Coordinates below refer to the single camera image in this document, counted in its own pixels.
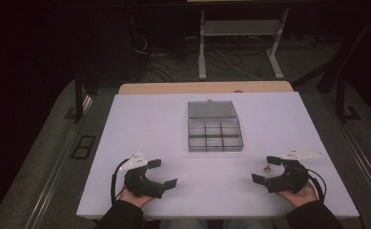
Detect person's left hand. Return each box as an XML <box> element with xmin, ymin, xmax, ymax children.
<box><xmin>119</xmin><ymin>186</ymin><xmax>155</xmax><ymax>210</ymax></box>

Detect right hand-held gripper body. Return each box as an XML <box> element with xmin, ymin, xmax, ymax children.
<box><xmin>263</xmin><ymin>146</ymin><xmax>326</xmax><ymax>195</ymax></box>

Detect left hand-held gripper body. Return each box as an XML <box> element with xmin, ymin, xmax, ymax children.
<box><xmin>119</xmin><ymin>151</ymin><xmax>167</xmax><ymax>200</ymax></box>

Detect person's right hand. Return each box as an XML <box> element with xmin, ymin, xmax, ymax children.
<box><xmin>276</xmin><ymin>181</ymin><xmax>319</xmax><ymax>210</ymax></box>

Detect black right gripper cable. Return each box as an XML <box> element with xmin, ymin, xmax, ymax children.
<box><xmin>306</xmin><ymin>167</ymin><xmax>328</xmax><ymax>204</ymax></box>

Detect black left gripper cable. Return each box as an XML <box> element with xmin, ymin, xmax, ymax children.
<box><xmin>110</xmin><ymin>157</ymin><xmax>131</xmax><ymax>206</ymax></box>

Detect black floor cables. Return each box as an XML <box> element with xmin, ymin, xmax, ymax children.
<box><xmin>132</xmin><ymin>32</ymin><xmax>203</xmax><ymax>83</ymax></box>

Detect wooden table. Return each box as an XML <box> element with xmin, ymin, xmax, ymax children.
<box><xmin>118</xmin><ymin>80</ymin><xmax>295</xmax><ymax>95</ymax></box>

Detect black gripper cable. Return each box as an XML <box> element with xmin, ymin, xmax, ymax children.
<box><xmin>306</xmin><ymin>167</ymin><xmax>328</xmax><ymax>204</ymax></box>
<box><xmin>110</xmin><ymin>157</ymin><xmax>131</xmax><ymax>206</ymax></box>

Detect white metal stand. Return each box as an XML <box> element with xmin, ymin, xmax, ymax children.
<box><xmin>197</xmin><ymin>7</ymin><xmax>291</xmax><ymax>81</ymax></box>

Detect black metal stand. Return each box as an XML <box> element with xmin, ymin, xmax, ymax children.
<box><xmin>63</xmin><ymin>71</ymin><xmax>94</xmax><ymax>124</ymax></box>
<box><xmin>335</xmin><ymin>75</ymin><xmax>362</xmax><ymax>124</ymax></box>

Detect aluminium floor rail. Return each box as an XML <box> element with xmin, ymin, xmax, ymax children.
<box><xmin>336</xmin><ymin>120</ymin><xmax>371</xmax><ymax>208</ymax></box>
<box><xmin>23</xmin><ymin>94</ymin><xmax>95</xmax><ymax>229</ymax></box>

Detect white floor cable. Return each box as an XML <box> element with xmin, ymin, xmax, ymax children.
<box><xmin>211</xmin><ymin>47</ymin><xmax>263</xmax><ymax>82</ymax></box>

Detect clear plastic compartment box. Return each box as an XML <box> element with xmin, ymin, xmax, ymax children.
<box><xmin>187</xmin><ymin>98</ymin><xmax>245</xmax><ymax>153</ymax></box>

